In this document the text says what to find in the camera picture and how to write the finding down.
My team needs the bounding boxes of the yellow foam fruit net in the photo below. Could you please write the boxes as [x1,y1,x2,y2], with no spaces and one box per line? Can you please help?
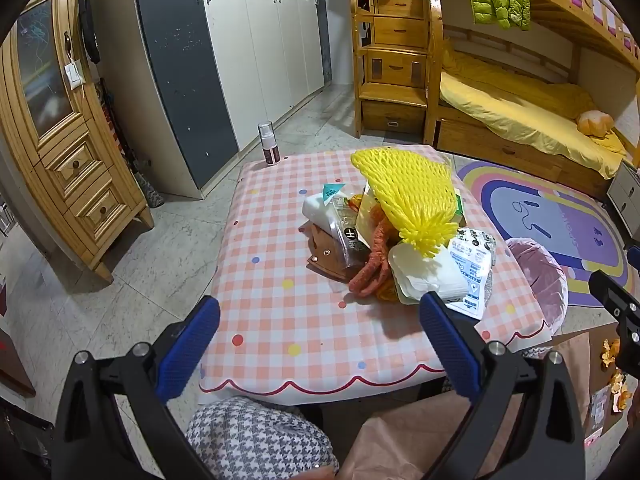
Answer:
[350,147,458,260]

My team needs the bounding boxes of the yellow bedsheet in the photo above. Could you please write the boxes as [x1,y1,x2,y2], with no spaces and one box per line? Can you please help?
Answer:
[440,40,628,180]

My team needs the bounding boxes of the pink checkered tablecloth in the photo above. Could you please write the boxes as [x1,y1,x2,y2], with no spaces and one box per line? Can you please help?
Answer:
[199,144,553,406]

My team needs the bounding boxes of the pink round cushion stool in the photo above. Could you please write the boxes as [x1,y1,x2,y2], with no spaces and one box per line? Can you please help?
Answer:
[502,237,570,341]

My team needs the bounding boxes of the orange plush pillow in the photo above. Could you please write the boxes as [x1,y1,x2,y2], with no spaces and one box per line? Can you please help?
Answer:
[576,110,615,137]

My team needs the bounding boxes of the clear plastic wrapper black label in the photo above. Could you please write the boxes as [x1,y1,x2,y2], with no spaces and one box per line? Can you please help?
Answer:
[322,184,373,268]

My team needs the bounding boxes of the brown wooden board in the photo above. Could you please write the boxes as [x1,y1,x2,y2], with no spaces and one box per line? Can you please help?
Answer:
[306,225,361,281]

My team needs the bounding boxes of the pink printed wrapper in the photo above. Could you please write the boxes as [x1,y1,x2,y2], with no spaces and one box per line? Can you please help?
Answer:
[585,387,613,443]

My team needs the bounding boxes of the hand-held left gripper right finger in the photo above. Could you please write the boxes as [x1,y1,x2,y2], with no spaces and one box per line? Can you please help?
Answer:
[418,290,587,480]

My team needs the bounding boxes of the black hanging bag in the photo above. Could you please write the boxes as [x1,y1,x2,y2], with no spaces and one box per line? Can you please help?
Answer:
[77,0,103,63]

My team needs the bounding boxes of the purple rainbow rug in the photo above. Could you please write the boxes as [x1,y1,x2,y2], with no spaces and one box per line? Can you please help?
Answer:
[456,156,631,308]

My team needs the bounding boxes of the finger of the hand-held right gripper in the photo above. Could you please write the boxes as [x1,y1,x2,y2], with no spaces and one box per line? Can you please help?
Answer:
[589,270,640,318]

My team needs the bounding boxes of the orange peel scraps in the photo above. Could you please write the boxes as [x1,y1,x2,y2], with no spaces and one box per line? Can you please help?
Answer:
[600,337,628,411]

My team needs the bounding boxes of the white and grey wardrobe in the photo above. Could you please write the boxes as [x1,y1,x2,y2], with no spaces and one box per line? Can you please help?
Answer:
[132,0,333,201]

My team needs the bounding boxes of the grey nightstand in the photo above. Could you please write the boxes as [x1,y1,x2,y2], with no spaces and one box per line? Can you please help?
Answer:
[606,160,640,241]

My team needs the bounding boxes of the dark patterned bundle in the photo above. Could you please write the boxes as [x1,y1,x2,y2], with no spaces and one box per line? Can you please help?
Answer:
[97,77,165,208]

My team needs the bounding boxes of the white printed packet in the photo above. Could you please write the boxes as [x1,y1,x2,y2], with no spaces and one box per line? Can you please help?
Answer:
[445,227,496,321]

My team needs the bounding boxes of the wooden bunk bed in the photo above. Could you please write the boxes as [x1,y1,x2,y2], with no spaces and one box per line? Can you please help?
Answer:
[422,0,640,201]

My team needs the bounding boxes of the wooden glass-door cabinet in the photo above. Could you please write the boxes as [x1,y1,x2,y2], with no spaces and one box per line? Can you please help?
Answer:
[0,0,155,283]

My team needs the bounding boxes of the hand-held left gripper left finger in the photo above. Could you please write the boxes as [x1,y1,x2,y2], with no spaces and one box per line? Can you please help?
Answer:
[50,295,222,480]

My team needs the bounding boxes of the white paper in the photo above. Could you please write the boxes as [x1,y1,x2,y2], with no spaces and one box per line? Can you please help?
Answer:
[387,242,466,306]

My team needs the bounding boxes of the green packet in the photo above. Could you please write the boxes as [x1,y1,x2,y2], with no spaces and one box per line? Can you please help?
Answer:
[452,187,468,228]

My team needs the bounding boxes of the clear spray bottle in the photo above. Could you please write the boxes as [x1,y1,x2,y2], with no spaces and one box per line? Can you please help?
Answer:
[257,121,279,166]

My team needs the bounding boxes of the wooden stair drawers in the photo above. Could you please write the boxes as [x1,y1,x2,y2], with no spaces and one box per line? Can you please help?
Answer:
[350,0,446,143]

